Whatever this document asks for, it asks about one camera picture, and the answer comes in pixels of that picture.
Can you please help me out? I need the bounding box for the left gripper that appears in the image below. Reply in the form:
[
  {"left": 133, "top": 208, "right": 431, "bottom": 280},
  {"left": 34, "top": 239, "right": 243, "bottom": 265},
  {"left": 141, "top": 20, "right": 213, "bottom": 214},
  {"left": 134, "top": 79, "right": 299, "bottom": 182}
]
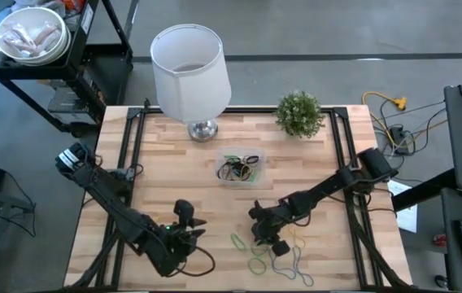
[{"left": 161, "top": 199, "right": 207, "bottom": 261}]

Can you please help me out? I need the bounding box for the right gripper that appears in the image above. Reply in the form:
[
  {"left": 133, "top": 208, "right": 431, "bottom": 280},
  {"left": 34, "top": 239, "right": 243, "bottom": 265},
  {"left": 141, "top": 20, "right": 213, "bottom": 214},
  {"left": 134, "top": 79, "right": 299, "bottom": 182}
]
[{"left": 248, "top": 199, "right": 301, "bottom": 258}]

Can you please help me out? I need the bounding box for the long grey rubber band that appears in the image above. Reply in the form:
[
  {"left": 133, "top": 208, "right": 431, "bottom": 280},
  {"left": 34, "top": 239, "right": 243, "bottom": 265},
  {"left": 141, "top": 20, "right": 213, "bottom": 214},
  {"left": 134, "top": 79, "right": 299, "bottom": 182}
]
[{"left": 291, "top": 245, "right": 316, "bottom": 288}]

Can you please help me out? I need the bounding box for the large black rubber band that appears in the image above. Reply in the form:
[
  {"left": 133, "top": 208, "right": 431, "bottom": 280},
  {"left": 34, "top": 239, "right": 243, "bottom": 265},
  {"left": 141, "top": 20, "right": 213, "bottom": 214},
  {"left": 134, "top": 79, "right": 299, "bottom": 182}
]
[{"left": 216, "top": 156, "right": 252, "bottom": 182}]

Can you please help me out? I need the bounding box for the clear plastic bin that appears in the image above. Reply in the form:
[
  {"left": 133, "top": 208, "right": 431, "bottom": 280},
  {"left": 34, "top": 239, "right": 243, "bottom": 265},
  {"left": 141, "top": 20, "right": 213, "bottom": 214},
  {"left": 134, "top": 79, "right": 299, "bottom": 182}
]
[{"left": 214, "top": 146, "right": 268, "bottom": 188}]

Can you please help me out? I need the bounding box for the green potted plant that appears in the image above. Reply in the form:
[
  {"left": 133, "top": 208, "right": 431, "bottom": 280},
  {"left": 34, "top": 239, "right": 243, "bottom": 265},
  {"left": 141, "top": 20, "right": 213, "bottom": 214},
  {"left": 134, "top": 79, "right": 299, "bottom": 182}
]
[{"left": 274, "top": 90, "right": 326, "bottom": 139}]

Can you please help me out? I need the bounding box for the white shade silver table lamp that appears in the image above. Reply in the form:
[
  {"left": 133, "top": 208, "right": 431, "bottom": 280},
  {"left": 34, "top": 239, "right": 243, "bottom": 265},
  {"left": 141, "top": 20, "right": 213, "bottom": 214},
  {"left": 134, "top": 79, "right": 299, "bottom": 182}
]
[{"left": 150, "top": 23, "right": 233, "bottom": 143}]

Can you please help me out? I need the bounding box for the white paper sheet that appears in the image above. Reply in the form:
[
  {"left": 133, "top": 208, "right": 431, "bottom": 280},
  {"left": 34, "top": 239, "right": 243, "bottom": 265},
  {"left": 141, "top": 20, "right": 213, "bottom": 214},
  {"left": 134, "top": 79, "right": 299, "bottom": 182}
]
[{"left": 387, "top": 178, "right": 419, "bottom": 234}]

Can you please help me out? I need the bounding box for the black metal beam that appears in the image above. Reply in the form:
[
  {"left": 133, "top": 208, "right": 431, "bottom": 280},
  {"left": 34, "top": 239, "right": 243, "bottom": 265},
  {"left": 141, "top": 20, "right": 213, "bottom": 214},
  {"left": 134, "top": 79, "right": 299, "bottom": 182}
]
[{"left": 391, "top": 167, "right": 460, "bottom": 212}]

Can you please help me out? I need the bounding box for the black power strip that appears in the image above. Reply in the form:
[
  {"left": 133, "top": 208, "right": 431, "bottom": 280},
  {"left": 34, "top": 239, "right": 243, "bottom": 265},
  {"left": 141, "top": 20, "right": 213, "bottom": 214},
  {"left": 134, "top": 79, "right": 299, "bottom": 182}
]
[{"left": 389, "top": 125, "right": 411, "bottom": 156}]

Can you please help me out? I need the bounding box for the grey flat device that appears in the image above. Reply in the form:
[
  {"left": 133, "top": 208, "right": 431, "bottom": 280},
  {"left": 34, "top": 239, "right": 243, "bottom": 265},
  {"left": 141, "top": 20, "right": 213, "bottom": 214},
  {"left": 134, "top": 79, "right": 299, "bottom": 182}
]
[{"left": 47, "top": 85, "right": 94, "bottom": 123}]

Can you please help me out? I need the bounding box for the black utility cart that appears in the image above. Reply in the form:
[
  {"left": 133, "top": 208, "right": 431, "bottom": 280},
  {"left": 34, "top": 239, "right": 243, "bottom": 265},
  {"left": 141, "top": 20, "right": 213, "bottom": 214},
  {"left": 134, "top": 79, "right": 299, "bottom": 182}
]
[{"left": 0, "top": 0, "right": 141, "bottom": 138}]

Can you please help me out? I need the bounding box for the white paper label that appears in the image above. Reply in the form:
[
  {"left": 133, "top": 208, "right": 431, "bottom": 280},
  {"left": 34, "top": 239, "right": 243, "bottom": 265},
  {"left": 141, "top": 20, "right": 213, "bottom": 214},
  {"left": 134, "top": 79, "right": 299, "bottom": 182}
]
[{"left": 80, "top": 3, "right": 94, "bottom": 36}]

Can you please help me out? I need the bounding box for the pink wrapped packet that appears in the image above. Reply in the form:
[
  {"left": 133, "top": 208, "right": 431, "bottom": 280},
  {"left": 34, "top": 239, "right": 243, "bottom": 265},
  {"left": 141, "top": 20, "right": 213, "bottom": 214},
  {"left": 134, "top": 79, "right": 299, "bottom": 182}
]
[
  {"left": 2, "top": 23, "right": 37, "bottom": 56},
  {"left": 31, "top": 22, "right": 62, "bottom": 52}
]

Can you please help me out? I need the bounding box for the orange printed box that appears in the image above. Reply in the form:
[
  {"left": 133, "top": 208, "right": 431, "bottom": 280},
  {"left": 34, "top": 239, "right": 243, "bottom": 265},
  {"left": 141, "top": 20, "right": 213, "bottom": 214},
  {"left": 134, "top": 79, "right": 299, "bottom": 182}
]
[{"left": 62, "top": 0, "right": 85, "bottom": 12}]

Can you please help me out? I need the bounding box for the white bowl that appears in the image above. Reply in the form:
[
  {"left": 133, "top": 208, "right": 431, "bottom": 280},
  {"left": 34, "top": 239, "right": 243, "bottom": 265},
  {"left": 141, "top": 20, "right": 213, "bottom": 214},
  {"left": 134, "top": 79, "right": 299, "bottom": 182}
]
[{"left": 0, "top": 6, "right": 72, "bottom": 68}]

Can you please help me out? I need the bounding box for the black aluminium table frame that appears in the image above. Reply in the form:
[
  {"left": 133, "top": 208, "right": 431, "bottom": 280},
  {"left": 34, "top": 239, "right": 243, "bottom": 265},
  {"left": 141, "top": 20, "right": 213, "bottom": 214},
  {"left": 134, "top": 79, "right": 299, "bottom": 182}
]
[{"left": 63, "top": 97, "right": 415, "bottom": 292}]

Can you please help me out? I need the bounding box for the yellow extension cord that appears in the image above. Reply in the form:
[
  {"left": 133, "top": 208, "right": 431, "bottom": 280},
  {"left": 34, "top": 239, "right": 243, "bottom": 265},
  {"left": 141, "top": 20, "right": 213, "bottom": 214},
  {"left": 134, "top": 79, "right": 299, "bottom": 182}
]
[{"left": 361, "top": 90, "right": 450, "bottom": 150}]

